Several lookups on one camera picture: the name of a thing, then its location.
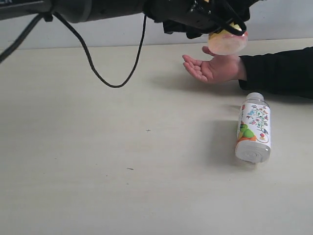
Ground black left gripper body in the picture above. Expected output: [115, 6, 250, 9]
[143, 0, 251, 39]

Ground yellow bottle red cap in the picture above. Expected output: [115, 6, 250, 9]
[200, 0, 249, 55]

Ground clear bottle floral label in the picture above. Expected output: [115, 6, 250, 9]
[235, 93, 271, 164]

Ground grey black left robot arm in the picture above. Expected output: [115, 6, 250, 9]
[0, 0, 256, 39]

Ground person's open bare hand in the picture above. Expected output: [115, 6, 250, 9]
[182, 46, 247, 84]

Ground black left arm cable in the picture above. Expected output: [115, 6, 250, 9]
[0, 0, 247, 89]

